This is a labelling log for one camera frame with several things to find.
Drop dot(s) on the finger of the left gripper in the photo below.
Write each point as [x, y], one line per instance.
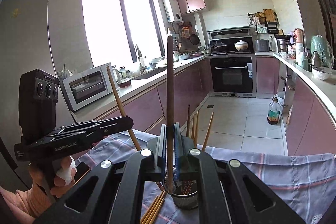
[112, 191]
[228, 192]

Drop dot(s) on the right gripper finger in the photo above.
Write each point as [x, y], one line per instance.
[105, 124]

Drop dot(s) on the chopstick with red end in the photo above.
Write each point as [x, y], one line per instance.
[170, 113]

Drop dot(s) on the wooden chopstick with red tip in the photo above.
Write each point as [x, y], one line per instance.
[208, 132]

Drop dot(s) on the pink sleeved left forearm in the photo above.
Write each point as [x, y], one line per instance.
[24, 206]

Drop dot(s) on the pink lower kitchen cabinets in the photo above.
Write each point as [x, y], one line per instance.
[307, 120]

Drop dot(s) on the left hand with bandage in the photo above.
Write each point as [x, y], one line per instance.
[63, 180]

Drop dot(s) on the white microwave oven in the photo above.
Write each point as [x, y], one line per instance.
[86, 87]

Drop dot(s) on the black mesh utensil cup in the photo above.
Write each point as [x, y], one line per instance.
[184, 193]

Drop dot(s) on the plaid grey blue tablecloth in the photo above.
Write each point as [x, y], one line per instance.
[305, 183]

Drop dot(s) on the plastic oil bottle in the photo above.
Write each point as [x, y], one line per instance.
[274, 111]

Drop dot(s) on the built-in black oven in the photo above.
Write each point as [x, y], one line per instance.
[234, 75]

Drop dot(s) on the grey refrigerator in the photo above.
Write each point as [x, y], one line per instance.
[25, 46]

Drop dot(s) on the white water heater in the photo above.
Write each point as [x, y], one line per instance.
[173, 12]

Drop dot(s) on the black wok with lid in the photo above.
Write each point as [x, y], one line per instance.
[219, 47]

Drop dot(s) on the white casserole pot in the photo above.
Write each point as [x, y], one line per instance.
[241, 46]

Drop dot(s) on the white bowl on counter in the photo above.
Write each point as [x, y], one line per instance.
[322, 73]

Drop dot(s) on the steel rice cooker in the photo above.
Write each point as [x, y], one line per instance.
[262, 45]

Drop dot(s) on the black range hood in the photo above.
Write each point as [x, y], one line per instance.
[230, 33]

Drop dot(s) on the green dome food cover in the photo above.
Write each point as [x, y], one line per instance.
[322, 46]

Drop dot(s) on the black camera box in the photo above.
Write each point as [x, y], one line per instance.
[38, 96]

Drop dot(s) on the black wall spice rack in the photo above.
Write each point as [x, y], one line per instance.
[265, 22]

